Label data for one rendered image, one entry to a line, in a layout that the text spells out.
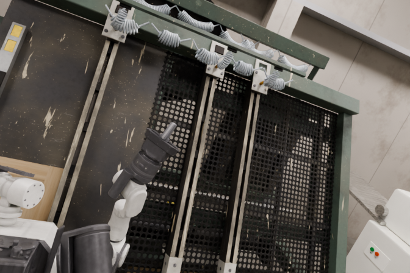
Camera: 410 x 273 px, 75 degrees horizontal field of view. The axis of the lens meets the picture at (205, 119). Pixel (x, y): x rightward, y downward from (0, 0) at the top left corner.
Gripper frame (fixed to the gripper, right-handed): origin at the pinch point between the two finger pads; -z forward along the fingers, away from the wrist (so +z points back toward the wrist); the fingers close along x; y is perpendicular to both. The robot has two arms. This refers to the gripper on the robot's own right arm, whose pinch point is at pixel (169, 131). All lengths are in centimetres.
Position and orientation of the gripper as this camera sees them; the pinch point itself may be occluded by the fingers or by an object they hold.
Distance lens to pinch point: 88.6
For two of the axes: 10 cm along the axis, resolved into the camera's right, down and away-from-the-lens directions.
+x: -8.0, -5.6, 1.9
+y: 1.9, 0.6, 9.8
